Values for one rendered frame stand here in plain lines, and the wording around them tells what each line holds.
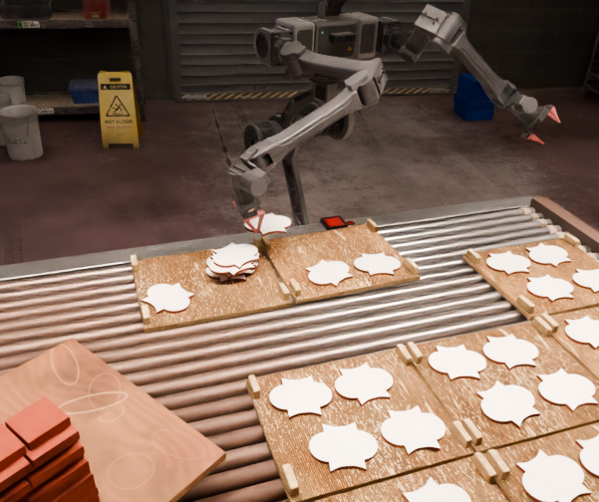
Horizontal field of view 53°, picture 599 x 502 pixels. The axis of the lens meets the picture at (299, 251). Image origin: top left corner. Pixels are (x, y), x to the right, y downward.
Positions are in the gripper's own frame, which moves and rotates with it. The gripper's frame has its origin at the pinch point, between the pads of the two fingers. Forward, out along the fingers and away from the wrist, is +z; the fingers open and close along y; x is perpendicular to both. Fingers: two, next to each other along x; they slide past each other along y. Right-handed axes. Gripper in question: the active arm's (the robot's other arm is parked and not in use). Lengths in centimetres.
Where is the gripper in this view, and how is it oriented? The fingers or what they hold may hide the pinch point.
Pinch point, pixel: (253, 224)
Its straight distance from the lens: 184.9
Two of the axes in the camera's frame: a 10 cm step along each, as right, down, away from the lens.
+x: 9.2, -3.6, 1.9
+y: 3.6, 5.1, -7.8
